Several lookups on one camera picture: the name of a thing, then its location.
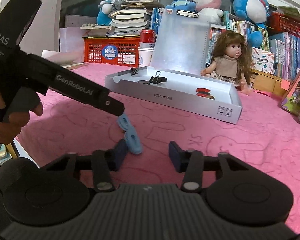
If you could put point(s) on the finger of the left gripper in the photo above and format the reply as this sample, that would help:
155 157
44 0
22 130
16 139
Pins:
113 106

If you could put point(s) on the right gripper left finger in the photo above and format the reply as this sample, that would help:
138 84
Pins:
102 162

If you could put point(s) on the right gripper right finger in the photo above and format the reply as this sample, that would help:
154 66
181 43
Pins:
189 162

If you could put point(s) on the large black binder clip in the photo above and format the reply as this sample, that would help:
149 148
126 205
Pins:
158 78

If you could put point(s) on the red orange clip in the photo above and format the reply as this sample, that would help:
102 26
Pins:
202 90

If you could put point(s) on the black binder clip on box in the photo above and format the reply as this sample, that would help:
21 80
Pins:
134 71

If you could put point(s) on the open book on left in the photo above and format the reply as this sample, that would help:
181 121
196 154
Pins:
68 60

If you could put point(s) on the red plastic crate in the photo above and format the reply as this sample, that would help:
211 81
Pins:
117 51

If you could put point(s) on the white paper cup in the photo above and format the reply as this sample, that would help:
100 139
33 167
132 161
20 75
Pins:
145 56

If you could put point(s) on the grey cardboard box tray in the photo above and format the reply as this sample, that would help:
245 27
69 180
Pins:
180 92

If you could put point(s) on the red soda can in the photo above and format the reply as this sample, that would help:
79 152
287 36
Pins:
147 38

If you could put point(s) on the pink bunny print cloth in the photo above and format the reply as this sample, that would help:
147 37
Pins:
265 137

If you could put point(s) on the blue plush on left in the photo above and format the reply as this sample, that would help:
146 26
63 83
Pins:
103 15

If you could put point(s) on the stack of books on crate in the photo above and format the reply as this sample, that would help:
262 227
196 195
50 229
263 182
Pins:
128 18

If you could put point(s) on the translucent clipboard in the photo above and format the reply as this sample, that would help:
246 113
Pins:
182 42

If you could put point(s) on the wooden drawer box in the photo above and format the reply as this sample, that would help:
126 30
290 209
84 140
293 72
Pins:
270 83

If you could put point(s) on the doll with brown hair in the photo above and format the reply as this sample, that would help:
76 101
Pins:
231 61

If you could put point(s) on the pink cardboard phone stand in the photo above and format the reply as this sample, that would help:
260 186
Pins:
291 100

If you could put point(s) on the small blue plush toy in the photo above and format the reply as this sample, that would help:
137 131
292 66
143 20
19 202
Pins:
182 5

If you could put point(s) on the pink white plush bunny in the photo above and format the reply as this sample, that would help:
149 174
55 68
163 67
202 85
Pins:
209 10

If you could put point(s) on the row of shelf books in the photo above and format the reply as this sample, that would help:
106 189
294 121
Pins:
255 36

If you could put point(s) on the red basket on shelf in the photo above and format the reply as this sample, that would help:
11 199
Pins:
280 23

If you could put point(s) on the blue white plush toy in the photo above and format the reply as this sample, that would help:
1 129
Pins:
253 11

